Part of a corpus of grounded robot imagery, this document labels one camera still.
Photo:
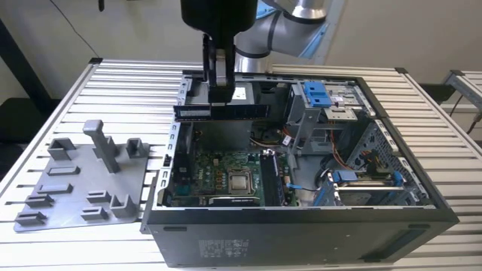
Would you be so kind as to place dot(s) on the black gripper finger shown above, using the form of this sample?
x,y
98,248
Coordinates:
x,y
222,94

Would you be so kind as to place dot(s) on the RAM stick with white label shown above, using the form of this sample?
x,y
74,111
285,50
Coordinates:
x,y
249,111

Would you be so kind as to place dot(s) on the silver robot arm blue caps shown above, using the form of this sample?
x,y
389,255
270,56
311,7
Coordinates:
x,y
259,34

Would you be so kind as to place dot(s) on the black RAM slot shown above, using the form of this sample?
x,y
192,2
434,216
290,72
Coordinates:
x,y
267,180

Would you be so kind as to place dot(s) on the grey power supply unit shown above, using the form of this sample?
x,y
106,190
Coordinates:
x,y
221,135

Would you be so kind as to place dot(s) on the grey metal drive cage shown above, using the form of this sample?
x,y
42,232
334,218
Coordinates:
x,y
309,118

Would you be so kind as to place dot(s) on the green motherboard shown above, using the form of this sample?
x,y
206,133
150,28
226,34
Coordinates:
x,y
211,166

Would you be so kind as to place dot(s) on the black CPU socket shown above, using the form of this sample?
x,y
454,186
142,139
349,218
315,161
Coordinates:
x,y
239,171

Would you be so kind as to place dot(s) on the silver CPU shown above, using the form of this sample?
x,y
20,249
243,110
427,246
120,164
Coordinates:
x,y
241,185

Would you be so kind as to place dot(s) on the black table corner cap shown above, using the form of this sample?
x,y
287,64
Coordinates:
x,y
402,70
457,72
96,60

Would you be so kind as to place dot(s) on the black graphics card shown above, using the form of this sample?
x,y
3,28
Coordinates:
x,y
234,201

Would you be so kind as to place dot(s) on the hard disk in blue carrier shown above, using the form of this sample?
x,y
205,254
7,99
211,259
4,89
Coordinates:
x,y
345,176

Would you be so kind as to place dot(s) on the grey plastic part rack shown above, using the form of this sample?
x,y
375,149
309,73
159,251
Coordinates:
x,y
83,175

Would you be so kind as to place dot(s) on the black open PC case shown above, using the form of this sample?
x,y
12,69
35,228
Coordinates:
x,y
263,242

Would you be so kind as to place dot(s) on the neighbouring metal slat table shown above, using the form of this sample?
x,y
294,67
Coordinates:
x,y
466,84

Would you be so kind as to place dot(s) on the blue plastic drive bracket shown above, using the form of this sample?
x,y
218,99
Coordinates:
x,y
317,94

